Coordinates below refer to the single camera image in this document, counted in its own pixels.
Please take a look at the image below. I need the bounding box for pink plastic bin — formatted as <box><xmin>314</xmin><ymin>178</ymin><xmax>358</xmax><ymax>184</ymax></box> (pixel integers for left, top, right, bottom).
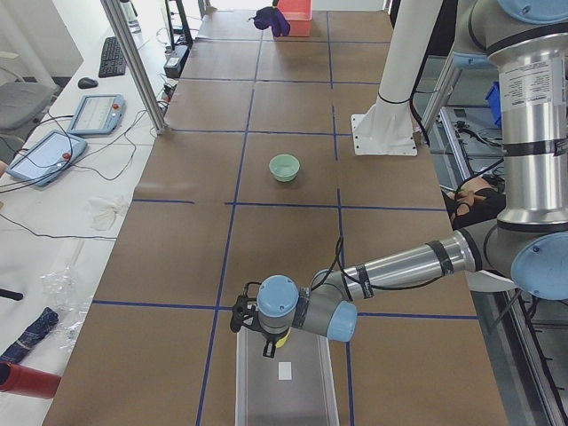
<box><xmin>277</xmin><ymin>0</ymin><xmax>312</xmax><ymax>37</ymax></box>

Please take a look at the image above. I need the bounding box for near blue teach pendant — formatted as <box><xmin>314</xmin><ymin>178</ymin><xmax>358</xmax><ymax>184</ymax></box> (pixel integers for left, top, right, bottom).
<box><xmin>6</xmin><ymin>130</ymin><xmax>87</xmax><ymax>187</ymax></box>

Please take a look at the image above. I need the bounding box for seated person in black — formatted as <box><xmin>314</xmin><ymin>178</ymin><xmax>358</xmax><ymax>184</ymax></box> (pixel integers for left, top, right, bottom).
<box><xmin>441</xmin><ymin>177</ymin><xmax>506</xmax><ymax>230</ymax></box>

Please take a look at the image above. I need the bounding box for folded dark blue umbrella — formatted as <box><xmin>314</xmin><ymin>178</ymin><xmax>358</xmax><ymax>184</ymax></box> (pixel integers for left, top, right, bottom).
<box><xmin>1</xmin><ymin>307</ymin><xmax>59</xmax><ymax>364</ymax></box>

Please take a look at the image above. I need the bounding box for aluminium frame post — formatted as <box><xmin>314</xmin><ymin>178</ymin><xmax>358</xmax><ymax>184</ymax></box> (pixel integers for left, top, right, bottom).
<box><xmin>100</xmin><ymin>0</ymin><xmax>167</xmax><ymax>135</ymax></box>

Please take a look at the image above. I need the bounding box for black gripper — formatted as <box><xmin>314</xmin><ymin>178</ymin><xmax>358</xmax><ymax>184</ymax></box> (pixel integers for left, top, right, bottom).
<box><xmin>262</xmin><ymin>333</ymin><xmax>280</xmax><ymax>358</ymax></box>

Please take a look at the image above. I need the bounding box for black computer mouse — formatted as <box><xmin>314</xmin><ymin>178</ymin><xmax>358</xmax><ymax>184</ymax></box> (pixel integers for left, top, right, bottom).
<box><xmin>77</xmin><ymin>77</ymin><xmax>99</xmax><ymax>90</ymax></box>

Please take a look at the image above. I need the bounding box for crumpled white tissue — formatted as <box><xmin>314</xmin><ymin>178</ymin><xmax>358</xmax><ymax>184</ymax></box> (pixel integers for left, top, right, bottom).
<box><xmin>88</xmin><ymin>196</ymin><xmax>130</xmax><ymax>231</ymax></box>

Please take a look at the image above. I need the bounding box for green ceramic bowl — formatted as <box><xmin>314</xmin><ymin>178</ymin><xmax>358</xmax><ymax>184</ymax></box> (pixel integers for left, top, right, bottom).
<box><xmin>269</xmin><ymin>154</ymin><xmax>300</xmax><ymax>183</ymax></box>

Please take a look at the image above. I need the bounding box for purple cloth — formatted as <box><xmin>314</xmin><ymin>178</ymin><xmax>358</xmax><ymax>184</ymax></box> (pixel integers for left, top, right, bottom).
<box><xmin>249</xmin><ymin>6</ymin><xmax>291</xmax><ymax>37</ymax></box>

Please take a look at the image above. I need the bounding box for red cylinder bottle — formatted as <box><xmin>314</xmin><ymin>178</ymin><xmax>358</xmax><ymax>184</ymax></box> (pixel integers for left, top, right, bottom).
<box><xmin>1</xmin><ymin>362</ymin><xmax>61</xmax><ymax>399</ymax></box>

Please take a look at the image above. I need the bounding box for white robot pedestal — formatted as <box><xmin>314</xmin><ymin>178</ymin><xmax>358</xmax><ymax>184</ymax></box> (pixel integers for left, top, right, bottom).
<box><xmin>351</xmin><ymin>0</ymin><xmax>443</xmax><ymax>156</ymax></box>

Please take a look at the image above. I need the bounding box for blue teach pendant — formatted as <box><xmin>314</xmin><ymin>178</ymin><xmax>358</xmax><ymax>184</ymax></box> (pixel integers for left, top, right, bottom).
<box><xmin>6</xmin><ymin>130</ymin><xmax>87</xmax><ymax>187</ymax></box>
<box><xmin>67</xmin><ymin>94</ymin><xmax>125</xmax><ymax>136</ymax></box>

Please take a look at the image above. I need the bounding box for clear plastic bin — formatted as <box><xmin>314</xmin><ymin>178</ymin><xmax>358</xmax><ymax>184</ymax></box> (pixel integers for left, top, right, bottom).
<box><xmin>235</xmin><ymin>327</ymin><xmax>340</xmax><ymax>425</ymax></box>

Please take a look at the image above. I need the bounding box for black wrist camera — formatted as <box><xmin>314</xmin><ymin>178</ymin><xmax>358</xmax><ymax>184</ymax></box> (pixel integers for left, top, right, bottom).
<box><xmin>230</xmin><ymin>281</ymin><xmax>263</xmax><ymax>334</ymax></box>

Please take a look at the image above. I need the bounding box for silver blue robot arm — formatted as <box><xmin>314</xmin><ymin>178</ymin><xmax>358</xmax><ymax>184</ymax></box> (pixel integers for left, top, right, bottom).
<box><xmin>231</xmin><ymin>1</ymin><xmax>567</xmax><ymax>357</ymax></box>

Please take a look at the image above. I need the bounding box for yellow black small box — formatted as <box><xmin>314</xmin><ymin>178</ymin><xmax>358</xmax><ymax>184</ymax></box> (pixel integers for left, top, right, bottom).
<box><xmin>275</xmin><ymin>328</ymin><xmax>291</xmax><ymax>348</ymax></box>

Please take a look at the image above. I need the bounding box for black keyboard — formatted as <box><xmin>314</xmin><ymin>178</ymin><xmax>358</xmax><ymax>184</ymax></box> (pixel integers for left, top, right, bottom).
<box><xmin>99</xmin><ymin>36</ymin><xmax>126</xmax><ymax>78</ymax></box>

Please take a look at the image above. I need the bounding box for far blue teach pendant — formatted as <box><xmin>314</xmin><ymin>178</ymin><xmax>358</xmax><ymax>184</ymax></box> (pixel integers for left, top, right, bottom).
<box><xmin>67</xmin><ymin>94</ymin><xmax>125</xmax><ymax>136</ymax></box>

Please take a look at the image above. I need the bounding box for crumpled clear plastic wrap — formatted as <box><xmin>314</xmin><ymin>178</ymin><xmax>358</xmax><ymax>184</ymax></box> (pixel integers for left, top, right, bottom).
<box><xmin>40</xmin><ymin>240</ymin><xmax>92</xmax><ymax>353</ymax></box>

